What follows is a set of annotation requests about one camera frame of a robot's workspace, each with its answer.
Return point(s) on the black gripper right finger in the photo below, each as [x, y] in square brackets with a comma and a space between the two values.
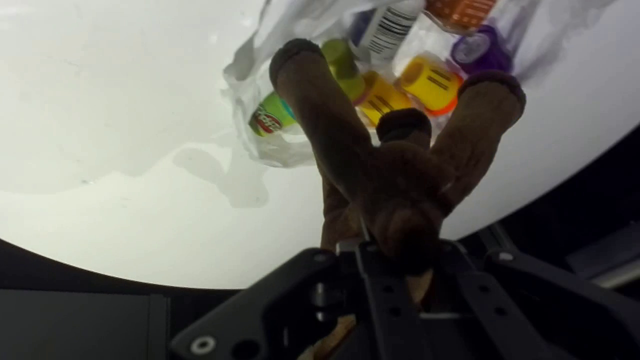
[532, 306]

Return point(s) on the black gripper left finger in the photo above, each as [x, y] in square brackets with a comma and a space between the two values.
[301, 306]

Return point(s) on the brown plush toy animal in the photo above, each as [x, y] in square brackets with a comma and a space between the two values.
[386, 180]

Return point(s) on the teal-lidded green play-doh tub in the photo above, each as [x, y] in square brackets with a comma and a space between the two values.
[271, 118]

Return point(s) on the pink-lidded lime play-doh tub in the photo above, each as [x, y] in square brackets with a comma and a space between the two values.
[343, 62]

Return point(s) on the orange-lidded yellow play-doh tub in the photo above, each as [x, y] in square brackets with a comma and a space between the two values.
[431, 80]

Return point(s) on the purple play-doh tub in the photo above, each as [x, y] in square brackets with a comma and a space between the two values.
[480, 52]

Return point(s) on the white pill bottle blue label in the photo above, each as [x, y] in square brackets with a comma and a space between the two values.
[386, 26]

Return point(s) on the translucent white plastic bag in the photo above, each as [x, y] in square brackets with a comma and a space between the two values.
[266, 41]

